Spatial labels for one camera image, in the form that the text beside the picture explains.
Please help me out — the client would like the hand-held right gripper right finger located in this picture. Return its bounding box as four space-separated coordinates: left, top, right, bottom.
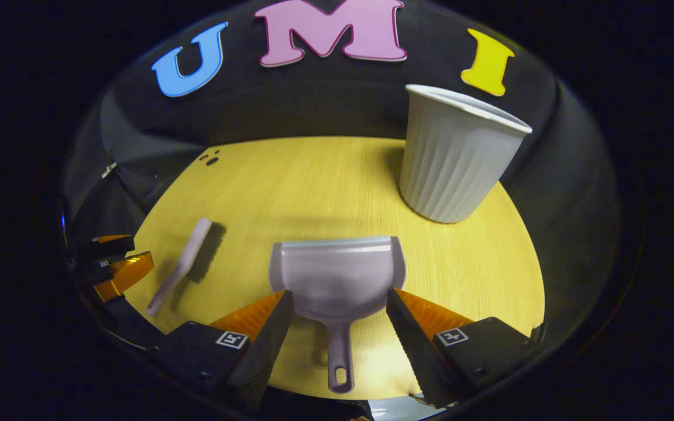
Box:
385 288 542 409

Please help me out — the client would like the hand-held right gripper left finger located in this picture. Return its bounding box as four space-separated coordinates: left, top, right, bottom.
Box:
156 289 295 410

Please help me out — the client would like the pink dustpan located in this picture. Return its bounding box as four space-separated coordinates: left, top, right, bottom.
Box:
269 236 407 394

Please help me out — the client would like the white ribbed garbage bin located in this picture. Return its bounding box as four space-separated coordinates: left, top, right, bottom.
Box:
399 84 533 225

